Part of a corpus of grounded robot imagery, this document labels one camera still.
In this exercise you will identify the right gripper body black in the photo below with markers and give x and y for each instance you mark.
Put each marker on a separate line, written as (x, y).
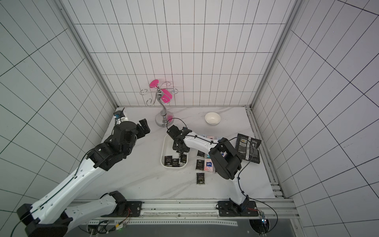
(173, 132)

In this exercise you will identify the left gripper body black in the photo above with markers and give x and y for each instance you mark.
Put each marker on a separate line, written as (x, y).
(139, 133)

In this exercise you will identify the white storage box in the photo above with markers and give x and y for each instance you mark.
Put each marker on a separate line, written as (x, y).
(167, 150)

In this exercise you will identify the black tissue pack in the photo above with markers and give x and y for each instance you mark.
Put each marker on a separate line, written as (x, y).
(200, 178)
(183, 158)
(200, 165)
(200, 154)
(175, 162)

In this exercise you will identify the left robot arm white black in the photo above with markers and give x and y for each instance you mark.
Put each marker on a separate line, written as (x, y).
(51, 216)

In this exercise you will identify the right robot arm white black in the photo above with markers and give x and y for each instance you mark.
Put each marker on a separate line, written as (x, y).
(225, 158)

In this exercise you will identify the chrome cup holder stand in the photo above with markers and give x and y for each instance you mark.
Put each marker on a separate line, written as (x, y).
(165, 117)

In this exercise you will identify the white ceramic bowl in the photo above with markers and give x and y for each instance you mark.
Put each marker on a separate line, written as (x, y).
(212, 118)

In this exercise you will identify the pink cup lower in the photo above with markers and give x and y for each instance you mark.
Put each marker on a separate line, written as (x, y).
(166, 96)

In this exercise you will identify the pink cup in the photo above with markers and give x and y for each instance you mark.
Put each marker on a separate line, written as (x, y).
(166, 96)
(154, 84)

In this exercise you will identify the pink cup upper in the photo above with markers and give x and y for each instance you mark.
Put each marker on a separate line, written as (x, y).
(154, 84)

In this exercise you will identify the black snack bag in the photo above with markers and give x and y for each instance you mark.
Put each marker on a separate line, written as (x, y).
(243, 146)
(254, 154)

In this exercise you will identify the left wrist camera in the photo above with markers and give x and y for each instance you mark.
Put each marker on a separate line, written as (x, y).
(119, 114)

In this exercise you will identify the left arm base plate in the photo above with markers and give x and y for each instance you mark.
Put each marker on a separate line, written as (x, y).
(130, 209)

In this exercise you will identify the aluminium mounting rail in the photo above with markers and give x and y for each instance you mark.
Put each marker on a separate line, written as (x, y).
(180, 211)

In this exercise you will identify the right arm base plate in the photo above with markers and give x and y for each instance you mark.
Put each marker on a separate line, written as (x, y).
(231, 209)

